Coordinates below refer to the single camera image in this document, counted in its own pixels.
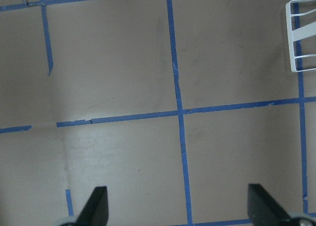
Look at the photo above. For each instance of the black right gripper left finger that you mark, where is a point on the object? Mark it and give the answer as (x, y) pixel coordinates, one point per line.
(96, 209)

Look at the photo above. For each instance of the white wire dish rack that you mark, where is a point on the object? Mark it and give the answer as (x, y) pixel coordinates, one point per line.
(298, 34)

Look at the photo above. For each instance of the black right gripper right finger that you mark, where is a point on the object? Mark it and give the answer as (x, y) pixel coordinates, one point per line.
(262, 207)

